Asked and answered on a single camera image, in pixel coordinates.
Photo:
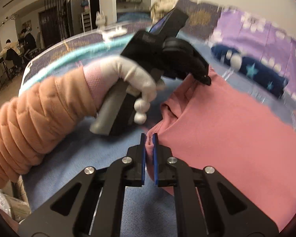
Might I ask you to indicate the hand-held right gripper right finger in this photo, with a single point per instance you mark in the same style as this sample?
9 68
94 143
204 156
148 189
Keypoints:
156 158

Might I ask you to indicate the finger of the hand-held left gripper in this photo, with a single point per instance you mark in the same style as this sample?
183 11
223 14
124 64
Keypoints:
203 77
172 22

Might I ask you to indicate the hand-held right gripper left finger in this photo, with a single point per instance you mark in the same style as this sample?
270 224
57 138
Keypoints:
143 158

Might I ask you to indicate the pink garment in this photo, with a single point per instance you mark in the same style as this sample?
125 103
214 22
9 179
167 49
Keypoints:
224 140

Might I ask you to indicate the person's left forearm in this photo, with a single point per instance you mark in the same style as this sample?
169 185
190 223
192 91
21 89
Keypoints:
39 118

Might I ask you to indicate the person's left hand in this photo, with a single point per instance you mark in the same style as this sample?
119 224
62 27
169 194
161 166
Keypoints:
133 76

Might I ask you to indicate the beige knotted cloth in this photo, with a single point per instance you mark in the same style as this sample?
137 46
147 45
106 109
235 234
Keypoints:
162 6

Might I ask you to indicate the dark pillow with gold tree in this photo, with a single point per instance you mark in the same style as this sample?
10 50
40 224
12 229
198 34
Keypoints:
202 17

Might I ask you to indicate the blue fuzzy blanket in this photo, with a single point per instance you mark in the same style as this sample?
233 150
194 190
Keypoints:
130 16

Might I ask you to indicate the navy star-print folded cloth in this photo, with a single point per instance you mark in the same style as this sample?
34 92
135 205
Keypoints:
251 69

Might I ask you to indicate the blue-grey plaid bed sheet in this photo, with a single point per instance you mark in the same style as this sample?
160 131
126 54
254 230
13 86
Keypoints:
88 148

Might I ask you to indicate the white rabbit figure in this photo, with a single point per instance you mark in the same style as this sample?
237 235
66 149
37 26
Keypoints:
101 19

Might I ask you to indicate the purple floral pillow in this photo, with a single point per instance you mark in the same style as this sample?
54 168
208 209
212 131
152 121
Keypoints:
261 37

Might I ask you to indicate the dark printed quilt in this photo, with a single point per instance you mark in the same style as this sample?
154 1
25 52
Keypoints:
71 47

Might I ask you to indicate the grey cabinet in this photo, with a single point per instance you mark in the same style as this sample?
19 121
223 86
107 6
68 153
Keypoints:
79 13

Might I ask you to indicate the dark door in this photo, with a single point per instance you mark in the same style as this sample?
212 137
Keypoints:
48 27

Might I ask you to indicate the clear plastic bags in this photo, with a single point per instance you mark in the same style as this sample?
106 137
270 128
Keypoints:
7 200

